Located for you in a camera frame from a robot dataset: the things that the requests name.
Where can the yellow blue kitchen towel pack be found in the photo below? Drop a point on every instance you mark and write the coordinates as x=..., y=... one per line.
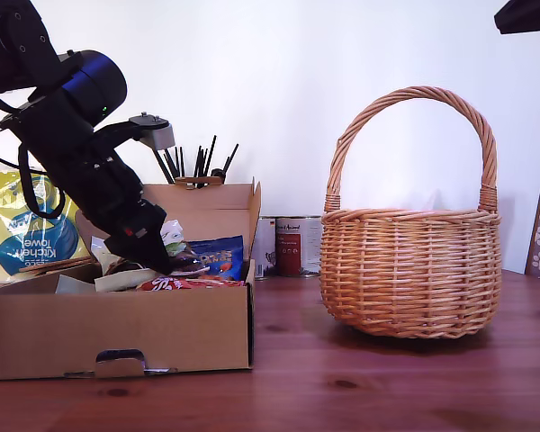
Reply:
x=9, y=243

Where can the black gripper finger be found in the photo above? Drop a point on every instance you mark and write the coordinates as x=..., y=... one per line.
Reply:
x=531, y=15

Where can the blue Terry's orange egg bag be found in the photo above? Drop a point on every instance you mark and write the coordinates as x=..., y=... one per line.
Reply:
x=220, y=258

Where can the red chocolate bunnies bag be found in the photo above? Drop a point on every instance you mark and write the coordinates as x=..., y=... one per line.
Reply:
x=193, y=284

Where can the open brown cardboard box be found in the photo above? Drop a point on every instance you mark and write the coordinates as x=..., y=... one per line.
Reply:
x=117, y=328

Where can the wooden stick holder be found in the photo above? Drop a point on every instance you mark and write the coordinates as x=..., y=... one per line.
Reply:
x=198, y=181

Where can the bunch of black sticks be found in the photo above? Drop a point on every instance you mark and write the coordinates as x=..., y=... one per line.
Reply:
x=200, y=162

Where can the brown cork coaster stack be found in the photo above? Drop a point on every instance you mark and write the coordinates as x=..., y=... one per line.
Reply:
x=54, y=265

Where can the white label tin can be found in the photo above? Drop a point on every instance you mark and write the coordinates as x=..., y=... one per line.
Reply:
x=264, y=247

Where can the red label tin can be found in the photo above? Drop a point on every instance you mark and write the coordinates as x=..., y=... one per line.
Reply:
x=297, y=247

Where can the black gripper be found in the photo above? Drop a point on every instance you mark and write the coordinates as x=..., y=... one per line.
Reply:
x=117, y=202

